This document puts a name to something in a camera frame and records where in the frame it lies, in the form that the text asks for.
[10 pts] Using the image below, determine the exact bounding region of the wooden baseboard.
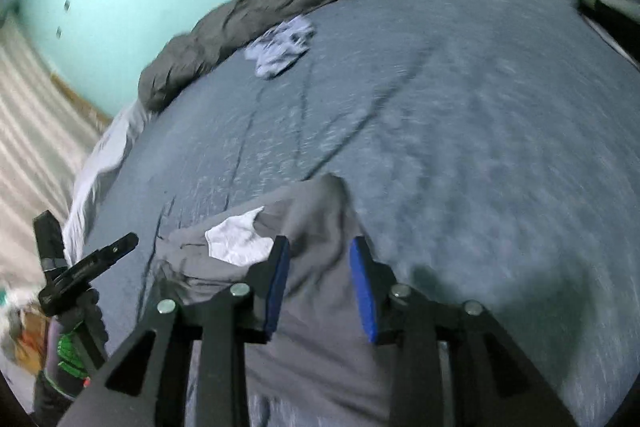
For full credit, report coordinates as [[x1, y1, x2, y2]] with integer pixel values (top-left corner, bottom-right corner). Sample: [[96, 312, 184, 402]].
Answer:
[[49, 71, 114, 124]]

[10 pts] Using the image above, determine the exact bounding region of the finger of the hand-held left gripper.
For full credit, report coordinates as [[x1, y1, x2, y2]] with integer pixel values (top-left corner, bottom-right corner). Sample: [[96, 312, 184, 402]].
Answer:
[[33, 210, 65, 280], [52, 233, 140, 290]]

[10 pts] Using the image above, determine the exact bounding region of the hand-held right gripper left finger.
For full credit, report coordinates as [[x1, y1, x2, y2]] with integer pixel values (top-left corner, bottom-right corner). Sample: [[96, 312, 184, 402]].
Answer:
[[60, 234, 292, 427]]

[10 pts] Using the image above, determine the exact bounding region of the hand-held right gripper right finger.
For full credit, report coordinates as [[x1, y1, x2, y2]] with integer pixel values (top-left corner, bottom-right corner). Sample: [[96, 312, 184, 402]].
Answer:
[[349, 235, 581, 427]]

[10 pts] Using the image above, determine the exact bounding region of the person's left hand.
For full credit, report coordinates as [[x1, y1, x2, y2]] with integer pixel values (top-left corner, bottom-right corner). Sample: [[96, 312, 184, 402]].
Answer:
[[44, 289, 109, 403]]

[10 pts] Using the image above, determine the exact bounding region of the white bed sheet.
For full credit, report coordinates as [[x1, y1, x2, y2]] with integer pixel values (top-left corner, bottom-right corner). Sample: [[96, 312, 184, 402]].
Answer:
[[62, 99, 154, 258]]

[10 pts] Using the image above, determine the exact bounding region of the crumpled striped light garment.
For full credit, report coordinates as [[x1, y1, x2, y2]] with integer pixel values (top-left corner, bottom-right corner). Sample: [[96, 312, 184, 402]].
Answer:
[[243, 18, 317, 80]]

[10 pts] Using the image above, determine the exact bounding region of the black cloth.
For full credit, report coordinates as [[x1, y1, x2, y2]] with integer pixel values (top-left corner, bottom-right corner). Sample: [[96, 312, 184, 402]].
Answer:
[[575, 0, 640, 60]]

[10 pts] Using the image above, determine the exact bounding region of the bed with grey sheet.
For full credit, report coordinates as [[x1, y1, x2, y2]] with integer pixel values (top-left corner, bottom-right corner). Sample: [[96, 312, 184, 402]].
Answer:
[[65, 0, 640, 427]]

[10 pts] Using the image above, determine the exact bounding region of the orange printed box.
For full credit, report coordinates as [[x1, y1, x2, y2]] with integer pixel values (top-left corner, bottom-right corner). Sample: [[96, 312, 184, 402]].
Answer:
[[0, 292, 52, 370]]

